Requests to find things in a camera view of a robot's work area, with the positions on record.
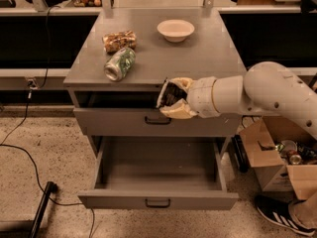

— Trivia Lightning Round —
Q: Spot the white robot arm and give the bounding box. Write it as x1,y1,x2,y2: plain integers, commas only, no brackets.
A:
157,61,317,138

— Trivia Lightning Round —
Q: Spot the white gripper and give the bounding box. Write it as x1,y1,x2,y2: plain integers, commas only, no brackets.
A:
159,76,220,119

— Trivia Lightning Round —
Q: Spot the cardboard box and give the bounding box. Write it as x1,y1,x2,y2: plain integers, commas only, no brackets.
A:
240,117,317,200

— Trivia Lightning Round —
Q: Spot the open grey lower drawer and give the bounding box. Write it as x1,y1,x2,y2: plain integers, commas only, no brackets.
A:
78,137,239,210

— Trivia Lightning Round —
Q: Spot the brown snack bag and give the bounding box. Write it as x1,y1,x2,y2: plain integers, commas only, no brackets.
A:
102,31,137,54

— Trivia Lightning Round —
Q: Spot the black white sneaker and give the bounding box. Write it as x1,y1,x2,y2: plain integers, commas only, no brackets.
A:
255,195,315,237

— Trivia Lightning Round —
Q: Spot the green soda can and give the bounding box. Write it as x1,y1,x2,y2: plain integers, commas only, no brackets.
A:
104,48,136,81

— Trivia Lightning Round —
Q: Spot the can in cardboard box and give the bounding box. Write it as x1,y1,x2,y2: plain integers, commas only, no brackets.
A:
287,151,302,165

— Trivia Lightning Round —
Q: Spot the black metal floor bar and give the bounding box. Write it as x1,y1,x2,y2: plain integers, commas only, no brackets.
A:
28,181,57,238

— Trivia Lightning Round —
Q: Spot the black floor cable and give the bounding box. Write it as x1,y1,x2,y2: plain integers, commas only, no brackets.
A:
0,5,96,238

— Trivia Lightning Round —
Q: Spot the white bowl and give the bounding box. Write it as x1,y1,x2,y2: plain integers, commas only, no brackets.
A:
157,20,195,43

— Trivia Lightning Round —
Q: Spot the grey drawer cabinet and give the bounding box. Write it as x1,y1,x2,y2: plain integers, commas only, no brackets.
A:
64,8,246,152

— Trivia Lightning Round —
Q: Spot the closed grey upper drawer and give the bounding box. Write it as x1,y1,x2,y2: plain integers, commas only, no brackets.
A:
73,108,241,137

